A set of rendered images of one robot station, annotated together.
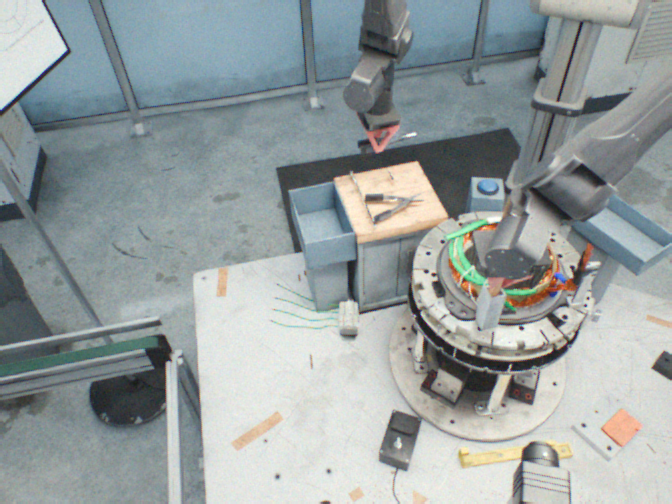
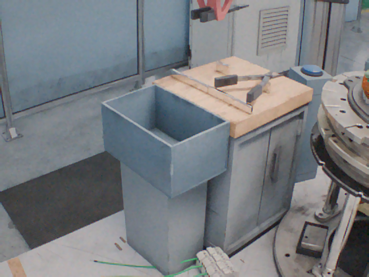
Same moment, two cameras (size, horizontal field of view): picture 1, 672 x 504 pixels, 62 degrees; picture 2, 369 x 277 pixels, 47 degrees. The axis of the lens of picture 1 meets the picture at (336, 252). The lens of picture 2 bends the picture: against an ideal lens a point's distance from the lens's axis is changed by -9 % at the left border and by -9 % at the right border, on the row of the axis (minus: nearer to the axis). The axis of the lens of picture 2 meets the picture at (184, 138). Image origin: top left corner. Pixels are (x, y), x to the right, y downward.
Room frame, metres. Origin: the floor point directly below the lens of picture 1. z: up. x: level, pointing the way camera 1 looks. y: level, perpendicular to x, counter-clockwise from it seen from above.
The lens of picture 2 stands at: (0.33, 0.29, 1.37)
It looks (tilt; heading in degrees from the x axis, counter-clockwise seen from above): 31 degrees down; 330
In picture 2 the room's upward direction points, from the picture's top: 1 degrees clockwise
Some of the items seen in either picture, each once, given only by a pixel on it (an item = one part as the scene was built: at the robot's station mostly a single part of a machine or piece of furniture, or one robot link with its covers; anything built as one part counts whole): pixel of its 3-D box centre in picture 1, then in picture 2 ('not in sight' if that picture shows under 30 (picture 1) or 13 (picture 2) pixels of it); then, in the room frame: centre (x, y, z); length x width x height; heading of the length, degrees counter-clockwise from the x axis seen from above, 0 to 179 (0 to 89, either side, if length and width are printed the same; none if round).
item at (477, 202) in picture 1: (479, 226); (304, 125); (0.94, -0.35, 0.91); 0.07 x 0.07 x 0.25; 80
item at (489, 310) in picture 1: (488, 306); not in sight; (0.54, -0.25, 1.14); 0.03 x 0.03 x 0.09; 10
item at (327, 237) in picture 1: (324, 254); (163, 190); (0.86, 0.03, 0.92); 0.17 x 0.11 x 0.28; 12
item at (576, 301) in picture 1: (583, 283); not in sight; (0.56, -0.41, 1.15); 0.03 x 0.02 x 0.12; 92
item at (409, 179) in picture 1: (388, 200); (234, 90); (0.89, -0.12, 1.05); 0.20 x 0.19 x 0.02; 102
